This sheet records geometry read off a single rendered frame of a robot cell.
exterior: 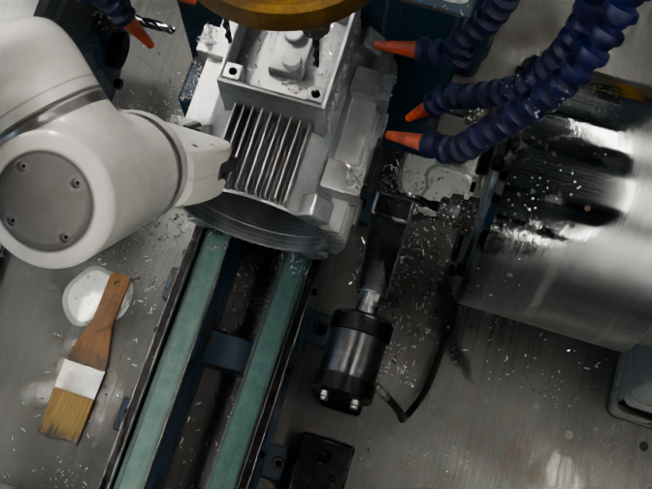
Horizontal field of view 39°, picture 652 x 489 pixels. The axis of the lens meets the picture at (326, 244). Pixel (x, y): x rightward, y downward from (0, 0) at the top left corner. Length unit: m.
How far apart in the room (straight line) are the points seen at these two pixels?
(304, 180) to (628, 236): 0.29
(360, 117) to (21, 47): 0.40
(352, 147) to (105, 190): 0.38
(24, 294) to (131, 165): 0.60
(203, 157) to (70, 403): 0.48
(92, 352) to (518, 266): 0.53
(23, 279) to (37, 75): 0.60
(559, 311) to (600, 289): 0.05
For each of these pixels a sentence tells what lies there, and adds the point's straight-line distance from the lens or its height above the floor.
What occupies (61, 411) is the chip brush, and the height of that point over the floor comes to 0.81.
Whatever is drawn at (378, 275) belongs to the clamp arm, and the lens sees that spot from 0.83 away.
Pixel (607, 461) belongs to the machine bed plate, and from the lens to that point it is 1.14.
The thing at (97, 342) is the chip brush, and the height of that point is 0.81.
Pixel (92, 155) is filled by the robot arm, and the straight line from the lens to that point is 0.56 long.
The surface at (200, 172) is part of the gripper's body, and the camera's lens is 0.72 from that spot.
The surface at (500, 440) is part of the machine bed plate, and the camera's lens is 1.12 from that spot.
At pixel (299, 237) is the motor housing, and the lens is 0.98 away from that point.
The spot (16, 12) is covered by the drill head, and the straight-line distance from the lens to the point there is 0.89.
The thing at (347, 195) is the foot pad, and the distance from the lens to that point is 0.87.
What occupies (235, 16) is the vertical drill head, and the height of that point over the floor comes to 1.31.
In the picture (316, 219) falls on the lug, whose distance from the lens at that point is 0.85.
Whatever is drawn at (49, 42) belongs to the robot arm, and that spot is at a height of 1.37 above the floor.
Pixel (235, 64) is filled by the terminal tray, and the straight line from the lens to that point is 0.84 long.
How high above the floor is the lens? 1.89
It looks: 74 degrees down
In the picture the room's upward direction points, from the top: 2 degrees clockwise
